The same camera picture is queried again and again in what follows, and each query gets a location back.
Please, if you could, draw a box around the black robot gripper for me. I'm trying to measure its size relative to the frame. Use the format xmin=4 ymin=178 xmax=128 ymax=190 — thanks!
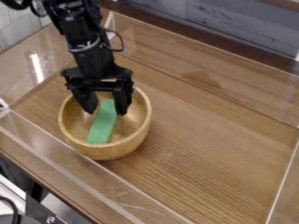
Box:
xmin=60 ymin=38 xmax=135 ymax=116

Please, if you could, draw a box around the green rectangular block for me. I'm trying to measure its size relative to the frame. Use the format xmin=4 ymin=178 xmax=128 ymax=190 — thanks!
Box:
xmin=87 ymin=99 xmax=117 ymax=144

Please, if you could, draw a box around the brown wooden bowl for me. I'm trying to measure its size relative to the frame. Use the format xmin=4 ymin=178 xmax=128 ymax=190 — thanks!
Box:
xmin=59 ymin=87 xmax=152 ymax=160

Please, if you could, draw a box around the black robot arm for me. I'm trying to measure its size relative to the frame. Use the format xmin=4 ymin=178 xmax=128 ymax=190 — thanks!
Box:
xmin=41 ymin=0 xmax=133 ymax=116

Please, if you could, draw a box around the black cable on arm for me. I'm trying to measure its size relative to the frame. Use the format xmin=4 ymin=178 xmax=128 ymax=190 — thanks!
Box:
xmin=101 ymin=27 xmax=127 ymax=53

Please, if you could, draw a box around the clear acrylic corner bracket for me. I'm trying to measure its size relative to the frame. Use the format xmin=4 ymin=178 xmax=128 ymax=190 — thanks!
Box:
xmin=103 ymin=11 xmax=116 ymax=39

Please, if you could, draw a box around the clear acrylic tray wall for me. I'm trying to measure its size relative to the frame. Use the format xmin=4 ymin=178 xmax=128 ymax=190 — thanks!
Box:
xmin=0 ymin=12 xmax=299 ymax=224

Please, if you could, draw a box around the black cable lower left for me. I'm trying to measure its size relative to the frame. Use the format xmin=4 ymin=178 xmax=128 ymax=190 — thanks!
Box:
xmin=0 ymin=195 xmax=21 ymax=224

